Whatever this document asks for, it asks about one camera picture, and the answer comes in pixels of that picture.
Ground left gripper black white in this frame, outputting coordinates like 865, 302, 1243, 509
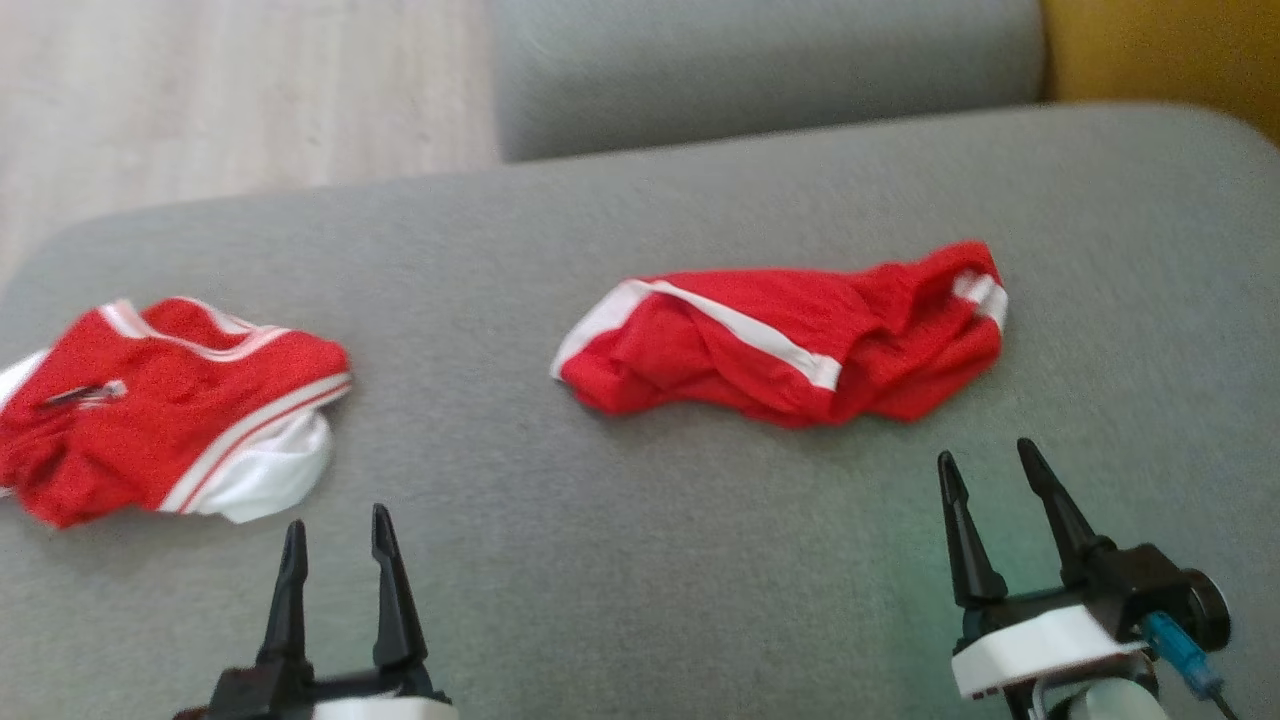
175, 503, 461, 720

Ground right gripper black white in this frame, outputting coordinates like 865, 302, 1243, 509
937, 437, 1233, 720

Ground red basketball jersey number 23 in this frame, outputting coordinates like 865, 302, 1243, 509
0, 295, 354, 530

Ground red shorts with white stripe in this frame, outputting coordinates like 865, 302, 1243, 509
549, 239, 1010, 430

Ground large grey sofa seat cushion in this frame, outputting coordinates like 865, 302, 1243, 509
0, 101, 1280, 720

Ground mustard yellow upholstered panel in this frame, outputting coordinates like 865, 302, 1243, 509
1040, 0, 1280, 148

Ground small grey sofa cushion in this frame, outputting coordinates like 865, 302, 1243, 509
486, 0, 1049, 164

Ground blue plug with black cable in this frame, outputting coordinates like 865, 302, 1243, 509
1140, 611, 1243, 720

